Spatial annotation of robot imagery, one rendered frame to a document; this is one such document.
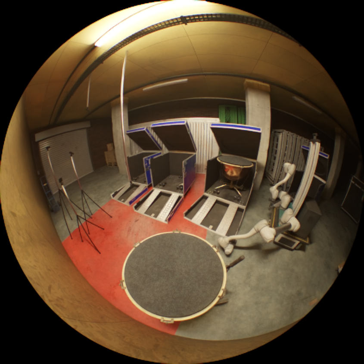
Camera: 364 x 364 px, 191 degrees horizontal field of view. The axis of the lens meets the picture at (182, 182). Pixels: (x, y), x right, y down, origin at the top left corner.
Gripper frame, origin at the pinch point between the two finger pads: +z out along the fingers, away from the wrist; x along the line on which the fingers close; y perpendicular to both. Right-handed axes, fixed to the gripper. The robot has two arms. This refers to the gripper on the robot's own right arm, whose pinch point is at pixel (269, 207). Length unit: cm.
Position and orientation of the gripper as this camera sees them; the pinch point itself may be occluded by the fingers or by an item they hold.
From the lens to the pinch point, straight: 235.7
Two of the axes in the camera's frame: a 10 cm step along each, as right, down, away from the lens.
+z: 0.2, 9.0, 4.4
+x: 7.1, -3.2, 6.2
